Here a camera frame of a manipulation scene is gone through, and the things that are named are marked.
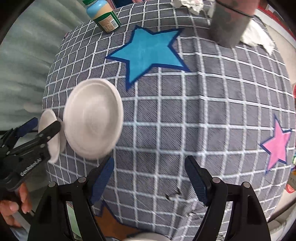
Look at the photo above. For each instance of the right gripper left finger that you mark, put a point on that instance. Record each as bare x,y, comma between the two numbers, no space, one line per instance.
98,179

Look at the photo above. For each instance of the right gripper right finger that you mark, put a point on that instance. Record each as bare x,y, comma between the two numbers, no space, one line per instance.
200,180

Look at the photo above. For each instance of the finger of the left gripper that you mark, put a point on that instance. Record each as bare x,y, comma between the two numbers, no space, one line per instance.
26,127
48,133

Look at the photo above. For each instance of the large white paper plate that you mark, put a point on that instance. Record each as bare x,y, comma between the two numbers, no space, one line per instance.
93,118

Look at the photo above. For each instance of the person's left hand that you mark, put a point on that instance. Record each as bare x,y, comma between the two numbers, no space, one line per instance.
8,208

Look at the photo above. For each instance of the grey checked star tablecloth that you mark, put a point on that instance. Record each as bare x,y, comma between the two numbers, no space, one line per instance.
233,110

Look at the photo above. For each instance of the teal curtain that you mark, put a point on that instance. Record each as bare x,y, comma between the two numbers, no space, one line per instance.
27,53

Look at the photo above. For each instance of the green lidded jar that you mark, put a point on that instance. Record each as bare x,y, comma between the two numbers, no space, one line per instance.
101,12

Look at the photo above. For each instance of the white crumpled cloth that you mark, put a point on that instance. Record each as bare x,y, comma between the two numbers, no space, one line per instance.
253,35

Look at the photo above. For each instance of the grey cylindrical cup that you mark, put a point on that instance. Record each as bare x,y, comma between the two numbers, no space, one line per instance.
228,25

